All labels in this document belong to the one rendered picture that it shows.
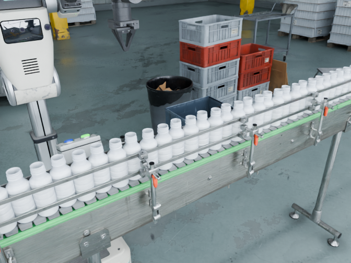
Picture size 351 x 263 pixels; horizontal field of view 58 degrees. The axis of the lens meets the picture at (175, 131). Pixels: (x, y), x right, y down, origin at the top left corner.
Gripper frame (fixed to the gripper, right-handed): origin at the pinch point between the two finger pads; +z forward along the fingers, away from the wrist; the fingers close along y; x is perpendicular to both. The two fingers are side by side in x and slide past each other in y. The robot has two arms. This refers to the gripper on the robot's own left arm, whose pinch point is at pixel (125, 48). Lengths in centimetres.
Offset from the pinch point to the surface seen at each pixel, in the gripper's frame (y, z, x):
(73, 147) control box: -0.7, 29.2, 22.9
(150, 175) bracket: -24.5, 33.4, 7.4
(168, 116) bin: 38, 49, -38
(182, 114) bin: 41, 51, -49
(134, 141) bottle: -14.9, 26.1, 7.1
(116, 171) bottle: -16.2, 33.6, 15.0
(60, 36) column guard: 734, 113, -160
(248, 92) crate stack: 176, 122, -246
